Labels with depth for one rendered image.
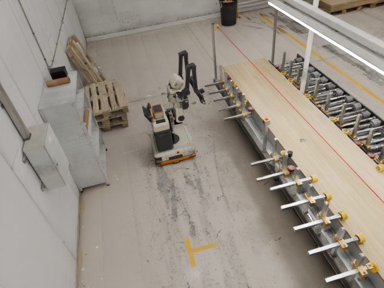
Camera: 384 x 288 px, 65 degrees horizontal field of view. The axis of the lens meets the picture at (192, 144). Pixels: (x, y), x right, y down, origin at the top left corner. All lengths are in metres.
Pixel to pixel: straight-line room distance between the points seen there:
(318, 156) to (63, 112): 3.12
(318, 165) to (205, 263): 1.74
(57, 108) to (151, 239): 2.03
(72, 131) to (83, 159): 0.49
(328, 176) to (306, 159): 0.32
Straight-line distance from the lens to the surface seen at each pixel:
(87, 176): 4.82
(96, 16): 10.25
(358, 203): 3.45
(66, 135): 4.34
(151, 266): 3.99
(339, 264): 3.25
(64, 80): 4.50
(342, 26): 2.85
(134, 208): 4.53
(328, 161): 3.78
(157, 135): 4.58
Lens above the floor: 3.45
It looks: 41 degrees down
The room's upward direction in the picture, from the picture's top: 8 degrees counter-clockwise
